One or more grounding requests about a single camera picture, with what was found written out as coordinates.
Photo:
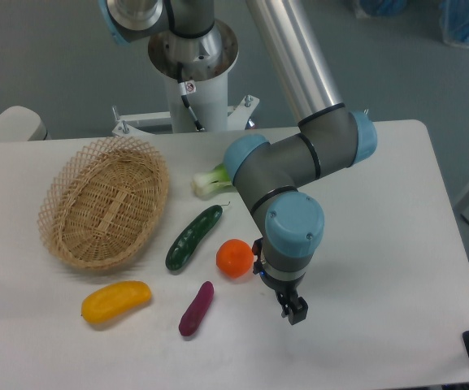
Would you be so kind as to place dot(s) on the blue plastic bag right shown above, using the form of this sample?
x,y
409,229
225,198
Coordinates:
x,y
454,23

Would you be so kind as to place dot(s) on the woven wicker basket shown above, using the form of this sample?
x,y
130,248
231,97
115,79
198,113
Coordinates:
x,y
105,203

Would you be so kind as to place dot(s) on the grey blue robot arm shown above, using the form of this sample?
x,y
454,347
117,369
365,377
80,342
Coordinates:
x,y
269,176

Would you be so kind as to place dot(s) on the green cucumber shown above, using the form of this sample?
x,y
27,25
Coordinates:
x,y
183,247

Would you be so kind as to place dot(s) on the blue plastic bag middle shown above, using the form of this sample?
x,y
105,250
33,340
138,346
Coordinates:
x,y
378,8

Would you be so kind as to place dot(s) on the orange tangerine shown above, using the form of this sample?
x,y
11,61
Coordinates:
x,y
234,258

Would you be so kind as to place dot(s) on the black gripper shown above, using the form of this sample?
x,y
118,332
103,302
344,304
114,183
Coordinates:
x,y
294,308

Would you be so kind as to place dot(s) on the purple sweet potato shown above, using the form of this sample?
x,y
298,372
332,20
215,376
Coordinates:
x,y
195,313

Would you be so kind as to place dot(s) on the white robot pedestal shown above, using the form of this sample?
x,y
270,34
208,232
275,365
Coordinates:
x,y
195,77

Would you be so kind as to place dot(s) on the yellow mango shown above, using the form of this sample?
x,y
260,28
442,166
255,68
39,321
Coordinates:
x,y
113,300

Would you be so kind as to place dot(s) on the white chair left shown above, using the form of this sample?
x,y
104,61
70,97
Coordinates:
x,y
20,124

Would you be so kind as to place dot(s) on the green bok choy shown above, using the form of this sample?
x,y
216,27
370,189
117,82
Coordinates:
x,y
207,184

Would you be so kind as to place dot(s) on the blue plastic bag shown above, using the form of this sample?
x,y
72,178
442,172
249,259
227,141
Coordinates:
x,y
378,8
454,23

